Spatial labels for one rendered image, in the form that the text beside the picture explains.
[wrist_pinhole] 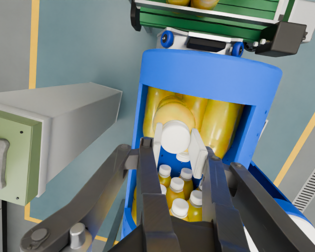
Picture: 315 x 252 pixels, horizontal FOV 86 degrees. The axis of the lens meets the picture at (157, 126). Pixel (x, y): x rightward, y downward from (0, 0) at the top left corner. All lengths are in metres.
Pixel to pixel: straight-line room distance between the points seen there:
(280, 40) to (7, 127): 0.80
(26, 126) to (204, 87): 0.53
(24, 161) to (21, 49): 1.42
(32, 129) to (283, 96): 1.72
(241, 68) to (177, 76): 0.09
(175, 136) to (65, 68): 1.59
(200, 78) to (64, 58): 1.56
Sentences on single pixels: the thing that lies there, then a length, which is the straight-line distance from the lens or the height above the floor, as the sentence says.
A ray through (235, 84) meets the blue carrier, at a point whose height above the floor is 1.23.
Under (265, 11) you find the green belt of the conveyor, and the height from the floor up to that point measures 0.90.
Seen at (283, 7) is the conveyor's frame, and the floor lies 0.90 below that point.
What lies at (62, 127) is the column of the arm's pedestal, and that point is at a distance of 0.79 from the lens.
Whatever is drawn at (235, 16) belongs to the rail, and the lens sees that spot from 0.56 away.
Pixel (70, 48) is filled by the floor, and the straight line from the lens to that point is 1.72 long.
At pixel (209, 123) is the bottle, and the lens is 0.39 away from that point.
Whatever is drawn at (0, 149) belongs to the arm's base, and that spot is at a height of 1.07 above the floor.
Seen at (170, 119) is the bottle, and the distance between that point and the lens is 0.24.
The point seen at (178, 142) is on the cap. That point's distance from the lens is 0.22.
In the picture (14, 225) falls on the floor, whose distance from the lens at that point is 3.00.
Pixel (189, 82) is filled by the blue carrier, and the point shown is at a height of 1.23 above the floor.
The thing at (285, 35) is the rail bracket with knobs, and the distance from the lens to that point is 0.58.
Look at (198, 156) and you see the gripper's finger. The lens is 0.16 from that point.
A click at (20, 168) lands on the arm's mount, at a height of 1.05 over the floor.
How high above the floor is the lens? 1.49
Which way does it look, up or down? 72 degrees down
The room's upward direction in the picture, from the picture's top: 167 degrees counter-clockwise
